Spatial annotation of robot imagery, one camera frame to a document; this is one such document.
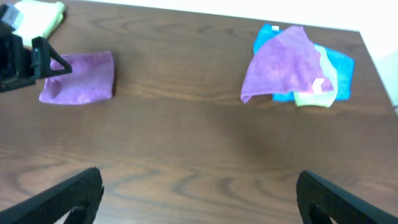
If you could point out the purple cloth in pile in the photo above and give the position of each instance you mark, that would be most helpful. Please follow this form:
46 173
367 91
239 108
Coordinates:
288 62

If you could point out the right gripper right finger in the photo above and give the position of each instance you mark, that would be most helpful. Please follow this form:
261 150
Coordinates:
321 201

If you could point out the purple microfiber cloth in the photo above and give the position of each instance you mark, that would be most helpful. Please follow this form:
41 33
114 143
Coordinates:
91 80

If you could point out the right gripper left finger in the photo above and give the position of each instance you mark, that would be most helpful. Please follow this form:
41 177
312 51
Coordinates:
79 197

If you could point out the blue cloth in pile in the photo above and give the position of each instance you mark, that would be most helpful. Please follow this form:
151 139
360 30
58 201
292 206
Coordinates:
345 68

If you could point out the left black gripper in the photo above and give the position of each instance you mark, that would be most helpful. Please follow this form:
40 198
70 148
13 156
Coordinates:
20 67

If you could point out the folded green cloth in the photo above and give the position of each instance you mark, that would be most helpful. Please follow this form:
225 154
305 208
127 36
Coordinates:
40 19

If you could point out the green cloth in pile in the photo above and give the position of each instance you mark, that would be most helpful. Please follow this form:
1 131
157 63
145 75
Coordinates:
319 97

